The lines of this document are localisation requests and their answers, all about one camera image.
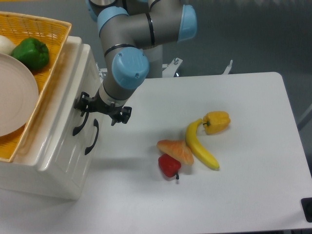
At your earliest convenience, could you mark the green bell pepper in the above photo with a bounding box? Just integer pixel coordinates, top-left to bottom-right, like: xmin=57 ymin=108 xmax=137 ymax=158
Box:
xmin=11 ymin=38 xmax=50 ymax=71

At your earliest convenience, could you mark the pink round plate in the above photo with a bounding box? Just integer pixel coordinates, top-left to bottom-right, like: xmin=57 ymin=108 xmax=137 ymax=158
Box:
xmin=0 ymin=54 xmax=39 ymax=136

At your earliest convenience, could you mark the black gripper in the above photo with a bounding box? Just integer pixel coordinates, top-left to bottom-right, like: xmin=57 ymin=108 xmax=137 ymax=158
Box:
xmin=74 ymin=92 xmax=132 ymax=126

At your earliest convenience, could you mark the yellow woven basket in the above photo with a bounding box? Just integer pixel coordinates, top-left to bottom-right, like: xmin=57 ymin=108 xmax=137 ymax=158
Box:
xmin=0 ymin=11 xmax=72 ymax=163

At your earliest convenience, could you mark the yellow banana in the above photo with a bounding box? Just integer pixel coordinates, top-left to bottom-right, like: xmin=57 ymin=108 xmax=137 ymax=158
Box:
xmin=185 ymin=118 xmax=219 ymax=170

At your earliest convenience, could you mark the white drawer cabinet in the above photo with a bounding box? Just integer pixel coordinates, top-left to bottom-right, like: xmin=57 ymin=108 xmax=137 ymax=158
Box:
xmin=0 ymin=37 xmax=103 ymax=199

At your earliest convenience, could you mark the white onion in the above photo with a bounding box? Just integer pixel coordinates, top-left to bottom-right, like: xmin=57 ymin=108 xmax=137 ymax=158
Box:
xmin=0 ymin=35 xmax=16 ymax=56

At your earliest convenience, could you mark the red bell pepper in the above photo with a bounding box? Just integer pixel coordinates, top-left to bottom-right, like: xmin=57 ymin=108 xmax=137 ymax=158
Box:
xmin=158 ymin=154 xmax=181 ymax=180

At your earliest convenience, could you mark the orange croissant bread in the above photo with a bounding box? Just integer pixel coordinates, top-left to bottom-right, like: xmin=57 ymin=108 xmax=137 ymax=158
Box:
xmin=156 ymin=139 xmax=194 ymax=165

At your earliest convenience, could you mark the yellow bell pepper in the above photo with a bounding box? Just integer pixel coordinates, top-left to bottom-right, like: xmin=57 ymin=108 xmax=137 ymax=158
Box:
xmin=202 ymin=111 xmax=231 ymax=135

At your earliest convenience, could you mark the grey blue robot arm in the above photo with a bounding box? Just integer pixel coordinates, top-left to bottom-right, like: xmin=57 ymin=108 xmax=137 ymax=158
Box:
xmin=74 ymin=0 xmax=197 ymax=124

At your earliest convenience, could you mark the black corner device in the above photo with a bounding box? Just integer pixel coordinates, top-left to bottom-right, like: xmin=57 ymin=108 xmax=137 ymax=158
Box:
xmin=301 ymin=197 xmax=312 ymax=223

